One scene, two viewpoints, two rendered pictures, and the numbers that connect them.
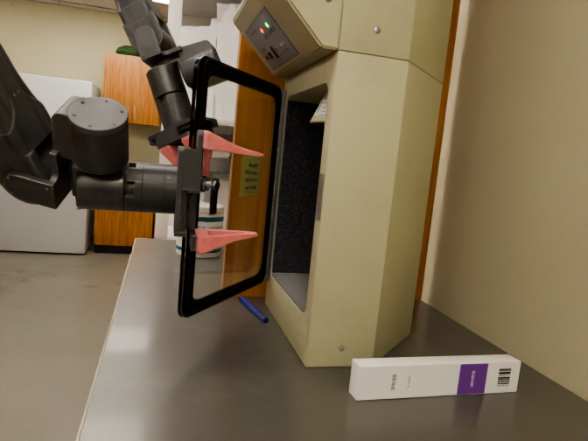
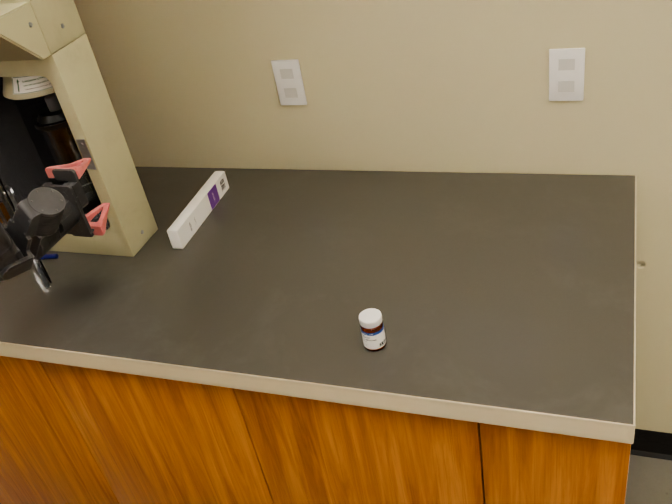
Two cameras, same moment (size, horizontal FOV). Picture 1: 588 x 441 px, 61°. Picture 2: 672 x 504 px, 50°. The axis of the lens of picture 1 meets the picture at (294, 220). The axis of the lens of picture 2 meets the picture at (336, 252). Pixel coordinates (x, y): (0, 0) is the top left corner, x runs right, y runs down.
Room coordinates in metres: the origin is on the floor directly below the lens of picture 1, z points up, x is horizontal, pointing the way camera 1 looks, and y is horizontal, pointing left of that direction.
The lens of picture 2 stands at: (-0.49, 0.71, 1.79)
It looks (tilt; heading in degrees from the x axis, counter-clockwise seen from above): 35 degrees down; 310
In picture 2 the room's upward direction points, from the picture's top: 11 degrees counter-clockwise
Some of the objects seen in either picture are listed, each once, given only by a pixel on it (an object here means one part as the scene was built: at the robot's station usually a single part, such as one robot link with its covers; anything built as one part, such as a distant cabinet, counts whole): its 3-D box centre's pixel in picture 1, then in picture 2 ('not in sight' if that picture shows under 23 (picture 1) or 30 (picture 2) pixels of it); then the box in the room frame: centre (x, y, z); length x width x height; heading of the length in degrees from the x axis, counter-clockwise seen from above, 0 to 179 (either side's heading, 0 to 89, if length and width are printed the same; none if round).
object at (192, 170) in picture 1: (223, 163); (75, 178); (0.60, 0.09, 1.24); 0.09 x 0.07 x 0.07; 105
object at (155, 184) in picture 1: (159, 188); (59, 217); (0.58, 0.16, 1.20); 0.07 x 0.07 x 0.10; 15
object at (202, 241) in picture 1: (219, 221); (90, 211); (0.60, 0.09, 1.17); 0.09 x 0.07 x 0.07; 105
